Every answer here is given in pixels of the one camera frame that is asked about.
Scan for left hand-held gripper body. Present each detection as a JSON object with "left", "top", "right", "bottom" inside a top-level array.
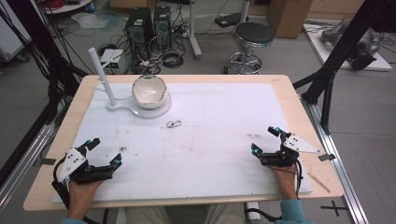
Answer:
[{"left": 57, "top": 146, "right": 115, "bottom": 186}]

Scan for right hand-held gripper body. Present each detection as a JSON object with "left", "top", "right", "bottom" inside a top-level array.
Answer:
[{"left": 260, "top": 132, "right": 322, "bottom": 168}]

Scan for small metal ring clasp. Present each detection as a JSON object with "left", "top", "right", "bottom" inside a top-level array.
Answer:
[{"left": 165, "top": 119, "right": 184, "bottom": 130}]

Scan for white ceramic bowl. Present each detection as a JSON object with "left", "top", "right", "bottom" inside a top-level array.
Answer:
[{"left": 132, "top": 75, "right": 169, "bottom": 109}]

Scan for person's left hand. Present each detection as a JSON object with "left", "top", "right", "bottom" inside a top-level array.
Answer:
[{"left": 67, "top": 179, "right": 104, "bottom": 219}]

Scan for person's right hand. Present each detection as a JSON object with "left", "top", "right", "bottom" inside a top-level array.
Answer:
[{"left": 270, "top": 163, "right": 299, "bottom": 202}]

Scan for thin wooden stick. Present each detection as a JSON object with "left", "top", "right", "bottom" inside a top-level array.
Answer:
[{"left": 307, "top": 172, "right": 332, "bottom": 194}]

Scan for white foam mat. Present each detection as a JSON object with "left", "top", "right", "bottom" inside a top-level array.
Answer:
[{"left": 51, "top": 81, "right": 313, "bottom": 203}]

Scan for person's light trousers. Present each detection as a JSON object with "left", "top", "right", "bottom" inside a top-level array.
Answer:
[{"left": 116, "top": 204, "right": 248, "bottom": 224}]

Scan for white box device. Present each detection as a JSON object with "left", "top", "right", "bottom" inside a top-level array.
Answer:
[{"left": 98, "top": 49, "right": 124, "bottom": 70}]

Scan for black round stool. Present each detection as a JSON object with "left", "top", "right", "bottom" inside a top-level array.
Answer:
[{"left": 223, "top": 21, "right": 276, "bottom": 76}]

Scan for white platform board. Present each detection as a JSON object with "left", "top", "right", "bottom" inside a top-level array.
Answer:
[{"left": 303, "top": 22, "right": 393, "bottom": 73}]

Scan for brown cardboard box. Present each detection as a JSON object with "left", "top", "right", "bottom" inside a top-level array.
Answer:
[{"left": 265, "top": 0, "right": 314, "bottom": 39}]

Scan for black flat device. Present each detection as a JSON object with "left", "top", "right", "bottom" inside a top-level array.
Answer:
[{"left": 214, "top": 12, "right": 250, "bottom": 29}]

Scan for grey machine part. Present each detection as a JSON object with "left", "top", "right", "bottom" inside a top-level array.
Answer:
[{"left": 319, "top": 21, "right": 381, "bottom": 71}]

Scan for black computer tower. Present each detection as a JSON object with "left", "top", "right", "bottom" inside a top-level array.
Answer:
[
  {"left": 152, "top": 5, "right": 173, "bottom": 49},
  {"left": 125, "top": 7, "right": 154, "bottom": 62}
]

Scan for clear plastic sheet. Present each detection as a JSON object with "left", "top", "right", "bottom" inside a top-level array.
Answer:
[{"left": 70, "top": 11, "right": 121, "bottom": 32}]

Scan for white table leg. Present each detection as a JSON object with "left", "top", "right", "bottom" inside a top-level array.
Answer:
[{"left": 185, "top": 0, "right": 204, "bottom": 61}]

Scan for round white table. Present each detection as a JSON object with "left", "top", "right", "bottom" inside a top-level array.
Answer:
[{"left": 42, "top": 0, "right": 95, "bottom": 16}]

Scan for left hand-held gripper cable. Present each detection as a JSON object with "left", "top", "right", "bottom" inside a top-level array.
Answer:
[{"left": 50, "top": 154, "right": 72, "bottom": 213}]

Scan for hand-held gripper cable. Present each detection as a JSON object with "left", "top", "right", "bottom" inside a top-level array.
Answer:
[
  {"left": 293, "top": 158, "right": 305, "bottom": 200},
  {"left": 50, "top": 154, "right": 72, "bottom": 213}
]

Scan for right hand-held gripper cable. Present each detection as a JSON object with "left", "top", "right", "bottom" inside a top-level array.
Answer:
[{"left": 293, "top": 158, "right": 305, "bottom": 200}]

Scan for aluminium rail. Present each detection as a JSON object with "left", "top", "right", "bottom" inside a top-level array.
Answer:
[
  {"left": 0, "top": 124, "right": 56, "bottom": 208},
  {"left": 300, "top": 94, "right": 371, "bottom": 224}
]

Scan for white stand with post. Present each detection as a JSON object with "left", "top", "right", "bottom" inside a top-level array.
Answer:
[{"left": 88, "top": 47, "right": 173, "bottom": 120}]

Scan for black metal frame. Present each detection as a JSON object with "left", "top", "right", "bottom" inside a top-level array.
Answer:
[
  {"left": 292, "top": 0, "right": 396, "bottom": 135},
  {"left": 0, "top": 0, "right": 90, "bottom": 188}
]

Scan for coiled black cable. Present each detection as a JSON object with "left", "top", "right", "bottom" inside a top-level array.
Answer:
[{"left": 161, "top": 49, "right": 185, "bottom": 69}]

